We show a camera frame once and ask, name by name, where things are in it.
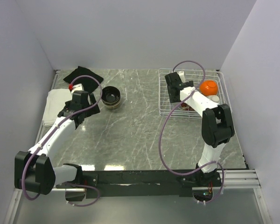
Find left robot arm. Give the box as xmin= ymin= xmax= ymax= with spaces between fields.
xmin=14 ymin=91 xmax=100 ymax=195

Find light teal white bowl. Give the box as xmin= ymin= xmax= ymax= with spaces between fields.
xmin=207 ymin=95 xmax=220 ymax=104

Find orange bowl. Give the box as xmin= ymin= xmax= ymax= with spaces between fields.
xmin=199 ymin=80 xmax=218 ymax=96

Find black cloth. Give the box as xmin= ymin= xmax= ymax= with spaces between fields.
xmin=63 ymin=66 xmax=104 ymax=93

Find aluminium frame rail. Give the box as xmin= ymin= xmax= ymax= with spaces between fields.
xmin=192 ymin=169 xmax=262 ymax=190

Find white cloth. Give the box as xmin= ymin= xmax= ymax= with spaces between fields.
xmin=42 ymin=89 xmax=72 ymax=126

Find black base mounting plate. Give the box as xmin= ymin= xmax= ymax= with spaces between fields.
xmin=56 ymin=169 xmax=222 ymax=199

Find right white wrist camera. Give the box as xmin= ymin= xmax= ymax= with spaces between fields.
xmin=177 ymin=71 xmax=186 ymax=83

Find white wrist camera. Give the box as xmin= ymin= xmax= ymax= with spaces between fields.
xmin=69 ymin=84 xmax=84 ymax=94
xmin=177 ymin=71 xmax=186 ymax=83

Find white wire dish rack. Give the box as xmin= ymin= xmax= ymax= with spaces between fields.
xmin=158 ymin=68 xmax=231 ymax=119

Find red floral bowl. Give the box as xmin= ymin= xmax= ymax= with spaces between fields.
xmin=180 ymin=103 xmax=194 ymax=111

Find plain beige bowl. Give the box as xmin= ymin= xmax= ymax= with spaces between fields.
xmin=102 ymin=86 xmax=121 ymax=102

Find black patterned bowl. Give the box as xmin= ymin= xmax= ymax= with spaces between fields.
xmin=102 ymin=99 xmax=120 ymax=106

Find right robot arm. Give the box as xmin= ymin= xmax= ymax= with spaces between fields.
xmin=165 ymin=71 xmax=235 ymax=186

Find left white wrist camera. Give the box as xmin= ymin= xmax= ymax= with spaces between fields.
xmin=69 ymin=84 xmax=84 ymax=94

